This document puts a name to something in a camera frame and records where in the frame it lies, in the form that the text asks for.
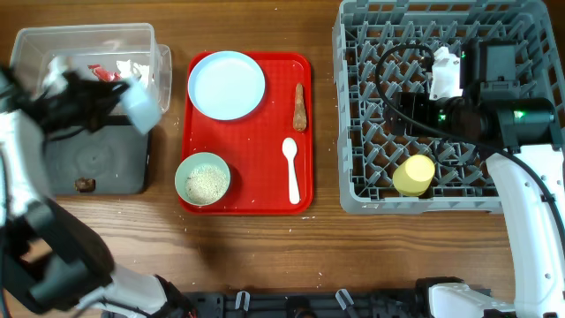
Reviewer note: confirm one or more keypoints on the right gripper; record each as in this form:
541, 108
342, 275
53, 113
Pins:
415, 103

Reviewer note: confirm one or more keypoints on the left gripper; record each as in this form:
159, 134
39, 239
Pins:
86, 107

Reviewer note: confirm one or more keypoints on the white napkin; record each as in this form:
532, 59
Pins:
130, 69

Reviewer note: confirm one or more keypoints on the yellow plastic cup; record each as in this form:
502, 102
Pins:
414, 176

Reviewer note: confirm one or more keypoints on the light blue bowl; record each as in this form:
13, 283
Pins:
140, 107

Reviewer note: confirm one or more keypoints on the dark food scrap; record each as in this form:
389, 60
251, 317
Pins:
85, 185

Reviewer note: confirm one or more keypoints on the brown carrot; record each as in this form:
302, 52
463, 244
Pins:
299, 121

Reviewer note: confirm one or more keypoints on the light green bowl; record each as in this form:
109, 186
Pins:
191, 162

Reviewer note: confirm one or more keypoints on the light blue plate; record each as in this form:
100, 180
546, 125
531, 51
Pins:
226, 85

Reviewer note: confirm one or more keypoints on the white plastic spoon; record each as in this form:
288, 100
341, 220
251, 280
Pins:
290, 150

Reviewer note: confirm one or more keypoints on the white rice grains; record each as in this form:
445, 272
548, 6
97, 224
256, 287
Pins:
206, 184

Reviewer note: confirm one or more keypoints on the red strawberry snack wrapper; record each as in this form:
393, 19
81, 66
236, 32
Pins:
102, 74

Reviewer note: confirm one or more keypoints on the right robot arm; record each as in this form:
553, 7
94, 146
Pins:
476, 98

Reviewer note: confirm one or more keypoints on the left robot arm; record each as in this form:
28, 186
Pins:
50, 260

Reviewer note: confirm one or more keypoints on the clear plastic waste bin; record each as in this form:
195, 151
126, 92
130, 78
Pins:
83, 45

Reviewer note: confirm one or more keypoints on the black food waste tray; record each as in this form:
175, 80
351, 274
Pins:
116, 156

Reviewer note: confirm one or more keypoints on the grey dishwasher rack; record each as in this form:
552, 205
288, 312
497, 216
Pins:
364, 75

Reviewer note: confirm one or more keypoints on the red serving tray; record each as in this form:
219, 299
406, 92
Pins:
252, 145

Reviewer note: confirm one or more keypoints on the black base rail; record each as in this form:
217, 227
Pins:
376, 304

